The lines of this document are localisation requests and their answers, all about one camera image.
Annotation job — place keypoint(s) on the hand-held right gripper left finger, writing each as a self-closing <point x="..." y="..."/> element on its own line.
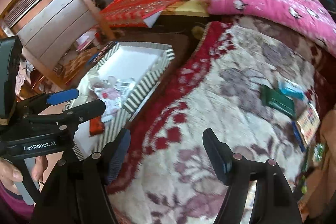
<point x="118" y="161"/>

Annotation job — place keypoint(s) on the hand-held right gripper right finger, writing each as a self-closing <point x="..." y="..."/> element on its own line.
<point x="219" y="161"/>

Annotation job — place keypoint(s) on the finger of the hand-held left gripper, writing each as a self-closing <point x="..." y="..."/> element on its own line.
<point x="63" y="96"/>
<point x="86" y="109"/>

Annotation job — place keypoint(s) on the clear plastic snack bag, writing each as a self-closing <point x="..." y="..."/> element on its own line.
<point x="110" y="92"/>

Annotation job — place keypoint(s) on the striped cardboard box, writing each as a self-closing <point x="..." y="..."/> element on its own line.
<point x="141" y="87"/>

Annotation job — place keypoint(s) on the green clear cookie packet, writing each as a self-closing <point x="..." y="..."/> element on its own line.
<point x="318" y="151"/>

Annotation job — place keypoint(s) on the white blue cracker packet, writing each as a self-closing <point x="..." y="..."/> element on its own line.
<point x="309" y="119"/>

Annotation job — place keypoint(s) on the person's left forearm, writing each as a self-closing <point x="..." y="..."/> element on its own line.
<point x="10" y="203"/>

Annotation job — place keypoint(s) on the person's left hand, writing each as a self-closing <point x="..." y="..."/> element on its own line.
<point x="10" y="172"/>

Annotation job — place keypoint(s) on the floral plush blanket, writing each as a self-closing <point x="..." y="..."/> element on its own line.
<point x="210" y="98"/>

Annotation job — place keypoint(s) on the dark green snack packet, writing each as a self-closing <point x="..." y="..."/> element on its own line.
<point x="278" y="103"/>

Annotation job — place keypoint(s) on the wooden chair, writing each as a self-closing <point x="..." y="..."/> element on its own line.
<point x="92" y="11"/>

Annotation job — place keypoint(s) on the blue snack packet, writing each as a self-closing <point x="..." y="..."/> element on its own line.
<point x="291" y="90"/>

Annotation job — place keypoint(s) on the peach fleece blanket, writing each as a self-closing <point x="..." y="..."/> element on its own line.
<point x="328" y="174"/>

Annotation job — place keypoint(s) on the red printed table cover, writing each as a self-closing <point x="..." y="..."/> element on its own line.
<point x="147" y="1"/>

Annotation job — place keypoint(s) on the wooden table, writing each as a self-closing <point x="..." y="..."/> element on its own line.
<point x="189" y="6"/>

